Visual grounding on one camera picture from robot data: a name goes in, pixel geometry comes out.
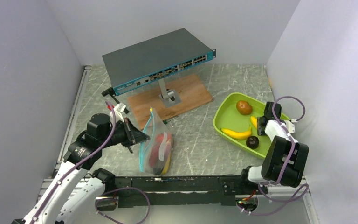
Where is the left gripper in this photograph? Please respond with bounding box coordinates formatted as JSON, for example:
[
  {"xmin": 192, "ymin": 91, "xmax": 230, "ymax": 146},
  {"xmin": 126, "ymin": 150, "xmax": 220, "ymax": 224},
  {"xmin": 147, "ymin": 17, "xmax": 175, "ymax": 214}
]
[{"xmin": 100, "ymin": 117, "xmax": 150, "ymax": 148}]

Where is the yellow banana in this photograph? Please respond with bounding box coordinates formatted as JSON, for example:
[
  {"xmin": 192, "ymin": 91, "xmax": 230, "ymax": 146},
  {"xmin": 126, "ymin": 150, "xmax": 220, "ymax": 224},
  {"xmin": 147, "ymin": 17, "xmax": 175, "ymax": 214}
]
[
  {"xmin": 250, "ymin": 116, "xmax": 258, "ymax": 129},
  {"xmin": 220, "ymin": 126, "xmax": 252, "ymax": 140}
]

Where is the red apple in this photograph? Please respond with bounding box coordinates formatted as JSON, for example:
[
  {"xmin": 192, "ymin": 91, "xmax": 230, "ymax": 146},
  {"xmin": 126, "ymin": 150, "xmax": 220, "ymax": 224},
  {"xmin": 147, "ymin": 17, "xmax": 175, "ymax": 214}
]
[{"xmin": 155, "ymin": 133, "xmax": 168, "ymax": 145}]

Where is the purple sweet potato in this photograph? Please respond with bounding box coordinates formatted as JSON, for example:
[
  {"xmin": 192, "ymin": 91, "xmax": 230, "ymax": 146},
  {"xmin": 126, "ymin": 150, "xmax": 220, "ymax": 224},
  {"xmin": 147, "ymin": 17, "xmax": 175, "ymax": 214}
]
[{"xmin": 148, "ymin": 142, "xmax": 161, "ymax": 168}]

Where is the clear zip top bag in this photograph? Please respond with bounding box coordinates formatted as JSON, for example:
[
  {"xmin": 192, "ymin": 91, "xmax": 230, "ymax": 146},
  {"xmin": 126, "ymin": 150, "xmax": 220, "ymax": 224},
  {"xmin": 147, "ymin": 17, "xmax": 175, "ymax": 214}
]
[{"xmin": 139, "ymin": 107, "xmax": 173, "ymax": 176}]

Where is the purple eggplant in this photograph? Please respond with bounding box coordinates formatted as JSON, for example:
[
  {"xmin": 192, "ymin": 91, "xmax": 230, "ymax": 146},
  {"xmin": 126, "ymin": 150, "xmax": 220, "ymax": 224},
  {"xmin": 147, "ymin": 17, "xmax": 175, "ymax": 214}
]
[{"xmin": 153, "ymin": 135, "xmax": 173, "ymax": 175}]

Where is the orange yellow mango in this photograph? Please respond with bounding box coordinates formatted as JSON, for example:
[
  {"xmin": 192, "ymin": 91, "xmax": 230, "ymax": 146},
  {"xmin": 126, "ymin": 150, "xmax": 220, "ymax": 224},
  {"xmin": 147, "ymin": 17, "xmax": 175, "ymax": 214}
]
[{"xmin": 161, "ymin": 153, "xmax": 171, "ymax": 175}]

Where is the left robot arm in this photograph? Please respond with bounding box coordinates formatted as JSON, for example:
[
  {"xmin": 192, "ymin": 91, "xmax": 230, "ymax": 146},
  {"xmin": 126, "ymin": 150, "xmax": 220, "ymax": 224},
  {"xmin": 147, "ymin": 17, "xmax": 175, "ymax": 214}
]
[{"xmin": 12, "ymin": 113, "xmax": 150, "ymax": 224}]

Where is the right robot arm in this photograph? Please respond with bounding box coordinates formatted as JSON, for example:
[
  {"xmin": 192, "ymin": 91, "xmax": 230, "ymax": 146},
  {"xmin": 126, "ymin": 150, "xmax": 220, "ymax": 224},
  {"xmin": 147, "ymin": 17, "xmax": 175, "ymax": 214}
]
[{"xmin": 238, "ymin": 101, "xmax": 309, "ymax": 194}]

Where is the dark purple mangosteen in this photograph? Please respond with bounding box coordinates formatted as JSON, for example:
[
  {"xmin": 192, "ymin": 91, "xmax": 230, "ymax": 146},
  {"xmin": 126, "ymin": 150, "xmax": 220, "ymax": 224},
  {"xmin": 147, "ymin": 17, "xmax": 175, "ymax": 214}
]
[{"xmin": 246, "ymin": 135, "xmax": 260, "ymax": 149}]

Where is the brown kiwi fruit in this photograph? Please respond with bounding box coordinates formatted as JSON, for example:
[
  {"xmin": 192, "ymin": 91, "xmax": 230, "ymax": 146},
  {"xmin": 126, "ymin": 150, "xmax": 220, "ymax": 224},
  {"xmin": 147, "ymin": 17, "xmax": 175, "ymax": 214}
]
[{"xmin": 236, "ymin": 100, "xmax": 253, "ymax": 115}]

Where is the green plastic tray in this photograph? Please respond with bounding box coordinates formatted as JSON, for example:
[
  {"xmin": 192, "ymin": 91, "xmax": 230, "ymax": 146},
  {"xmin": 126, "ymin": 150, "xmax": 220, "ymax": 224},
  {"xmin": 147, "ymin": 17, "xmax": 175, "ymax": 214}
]
[{"xmin": 213, "ymin": 92, "xmax": 293, "ymax": 160}]

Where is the wooden board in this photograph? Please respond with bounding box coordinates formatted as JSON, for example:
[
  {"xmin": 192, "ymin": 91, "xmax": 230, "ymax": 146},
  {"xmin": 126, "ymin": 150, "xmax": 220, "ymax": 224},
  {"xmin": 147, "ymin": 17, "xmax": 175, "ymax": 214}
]
[{"xmin": 127, "ymin": 74, "xmax": 213, "ymax": 129}]

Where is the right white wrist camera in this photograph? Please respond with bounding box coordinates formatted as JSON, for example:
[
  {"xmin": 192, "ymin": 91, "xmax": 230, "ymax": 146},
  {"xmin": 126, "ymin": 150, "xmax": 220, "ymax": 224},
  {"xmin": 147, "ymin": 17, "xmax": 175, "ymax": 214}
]
[{"xmin": 284, "ymin": 119, "xmax": 296, "ymax": 133}]

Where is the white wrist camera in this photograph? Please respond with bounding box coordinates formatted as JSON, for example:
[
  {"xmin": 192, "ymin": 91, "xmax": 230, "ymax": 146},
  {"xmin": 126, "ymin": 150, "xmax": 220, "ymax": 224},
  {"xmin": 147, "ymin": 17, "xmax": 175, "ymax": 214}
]
[
  {"xmin": 107, "ymin": 103, "xmax": 127, "ymax": 122},
  {"xmin": 284, "ymin": 119, "xmax": 296, "ymax": 133}
]

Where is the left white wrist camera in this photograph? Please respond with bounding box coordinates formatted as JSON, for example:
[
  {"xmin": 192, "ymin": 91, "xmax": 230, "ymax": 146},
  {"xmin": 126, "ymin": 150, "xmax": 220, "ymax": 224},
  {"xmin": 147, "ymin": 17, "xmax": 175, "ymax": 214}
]
[{"xmin": 107, "ymin": 103, "xmax": 127, "ymax": 122}]

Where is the grey metal stand bracket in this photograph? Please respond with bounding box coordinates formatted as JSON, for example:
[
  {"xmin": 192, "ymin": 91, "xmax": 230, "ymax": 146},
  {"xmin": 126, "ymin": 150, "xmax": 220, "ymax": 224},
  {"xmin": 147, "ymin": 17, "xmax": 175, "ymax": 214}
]
[{"xmin": 158, "ymin": 79, "xmax": 182, "ymax": 108}]

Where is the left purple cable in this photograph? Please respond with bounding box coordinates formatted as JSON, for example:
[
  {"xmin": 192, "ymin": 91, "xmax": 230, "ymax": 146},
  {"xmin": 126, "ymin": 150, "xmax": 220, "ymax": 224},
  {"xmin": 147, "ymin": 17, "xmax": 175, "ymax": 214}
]
[{"xmin": 28, "ymin": 100, "xmax": 118, "ymax": 224}]

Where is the grey teal network switch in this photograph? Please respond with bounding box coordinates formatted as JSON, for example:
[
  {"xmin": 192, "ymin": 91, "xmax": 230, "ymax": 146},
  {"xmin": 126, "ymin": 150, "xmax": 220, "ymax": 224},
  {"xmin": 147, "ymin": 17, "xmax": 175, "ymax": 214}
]
[{"xmin": 102, "ymin": 28, "xmax": 216, "ymax": 96}]

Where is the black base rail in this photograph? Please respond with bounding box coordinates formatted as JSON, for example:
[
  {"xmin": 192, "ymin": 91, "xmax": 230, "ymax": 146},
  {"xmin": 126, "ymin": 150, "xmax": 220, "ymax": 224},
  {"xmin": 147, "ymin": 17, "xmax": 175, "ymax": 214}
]
[{"xmin": 83, "ymin": 175, "xmax": 268, "ymax": 209}]

